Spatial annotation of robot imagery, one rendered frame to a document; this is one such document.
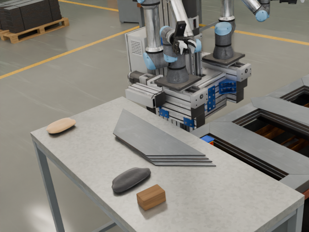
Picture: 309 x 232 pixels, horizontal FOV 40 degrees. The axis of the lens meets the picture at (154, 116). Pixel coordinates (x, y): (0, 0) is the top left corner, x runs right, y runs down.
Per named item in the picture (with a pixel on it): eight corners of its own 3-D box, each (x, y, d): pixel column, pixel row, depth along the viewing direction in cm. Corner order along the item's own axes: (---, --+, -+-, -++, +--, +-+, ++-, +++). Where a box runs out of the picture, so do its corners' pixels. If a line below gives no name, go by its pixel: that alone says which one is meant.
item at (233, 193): (304, 203, 166) (304, 195, 164) (188, 287, 136) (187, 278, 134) (123, 102, 261) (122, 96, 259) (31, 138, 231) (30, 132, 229)
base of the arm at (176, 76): (161, 80, 278) (160, 66, 274) (176, 72, 287) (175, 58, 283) (178, 85, 268) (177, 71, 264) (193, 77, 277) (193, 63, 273)
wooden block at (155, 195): (158, 193, 173) (157, 183, 171) (166, 200, 169) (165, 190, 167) (137, 203, 169) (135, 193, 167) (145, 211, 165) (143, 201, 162)
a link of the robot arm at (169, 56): (185, 60, 239) (184, 41, 234) (166, 64, 236) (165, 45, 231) (180, 55, 246) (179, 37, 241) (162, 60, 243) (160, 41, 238)
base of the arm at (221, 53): (208, 56, 308) (208, 43, 303) (221, 50, 317) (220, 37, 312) (225, 60, 298) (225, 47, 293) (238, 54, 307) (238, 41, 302)
